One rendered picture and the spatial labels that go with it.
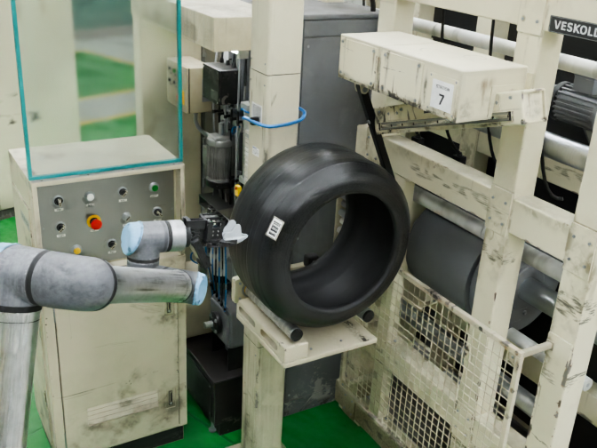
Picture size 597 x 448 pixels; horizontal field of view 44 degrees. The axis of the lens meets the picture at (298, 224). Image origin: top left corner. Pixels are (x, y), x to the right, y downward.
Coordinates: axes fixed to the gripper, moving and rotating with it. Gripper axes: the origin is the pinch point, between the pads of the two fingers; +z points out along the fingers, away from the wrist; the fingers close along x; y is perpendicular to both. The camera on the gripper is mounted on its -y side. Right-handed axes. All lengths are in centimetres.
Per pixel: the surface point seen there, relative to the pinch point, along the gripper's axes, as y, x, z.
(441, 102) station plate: 50, -28, 41
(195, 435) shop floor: -121, 62, 25
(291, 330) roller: -29.8, -7.8, 17.9
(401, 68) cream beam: 56, -8, 41
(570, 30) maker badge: 74, -41, 70
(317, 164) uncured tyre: 24.9, -4.8, 19.0
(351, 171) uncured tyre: 24.3, -10.1, 27.9
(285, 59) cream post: 50, 28, 22
